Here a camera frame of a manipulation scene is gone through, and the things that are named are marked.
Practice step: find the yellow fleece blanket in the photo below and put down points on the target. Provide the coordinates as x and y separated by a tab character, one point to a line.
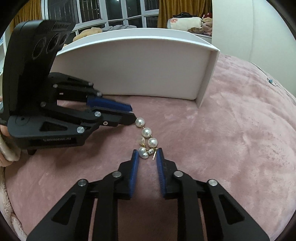
90	31

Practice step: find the pink plush pile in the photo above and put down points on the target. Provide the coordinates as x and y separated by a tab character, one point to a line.
207	23

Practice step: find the white wardrobe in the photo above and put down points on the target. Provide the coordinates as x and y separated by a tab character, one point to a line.
249	30

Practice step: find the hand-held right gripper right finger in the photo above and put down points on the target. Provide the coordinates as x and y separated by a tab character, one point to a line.
160	176

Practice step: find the grey clothes pile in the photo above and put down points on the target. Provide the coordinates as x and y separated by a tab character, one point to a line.
118	27

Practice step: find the bay window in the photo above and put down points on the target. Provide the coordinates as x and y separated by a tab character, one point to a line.
104	9

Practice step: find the mustard curtain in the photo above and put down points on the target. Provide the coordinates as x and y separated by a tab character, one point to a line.
185	7
30	14

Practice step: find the black bag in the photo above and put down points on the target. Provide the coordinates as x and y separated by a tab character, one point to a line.
185	15

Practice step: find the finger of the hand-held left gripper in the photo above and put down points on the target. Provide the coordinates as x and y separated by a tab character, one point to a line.
115	118
108	104

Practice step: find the person's left forearm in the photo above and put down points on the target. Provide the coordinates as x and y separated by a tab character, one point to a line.
9	155

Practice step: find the white floral pillow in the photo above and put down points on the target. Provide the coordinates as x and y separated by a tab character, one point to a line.
185	23

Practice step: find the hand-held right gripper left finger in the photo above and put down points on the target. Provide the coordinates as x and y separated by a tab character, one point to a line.
135	176

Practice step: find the person's left hand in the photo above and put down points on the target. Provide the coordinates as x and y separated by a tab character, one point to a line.
3	131

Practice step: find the white storage box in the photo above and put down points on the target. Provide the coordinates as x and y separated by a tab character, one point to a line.
138	69

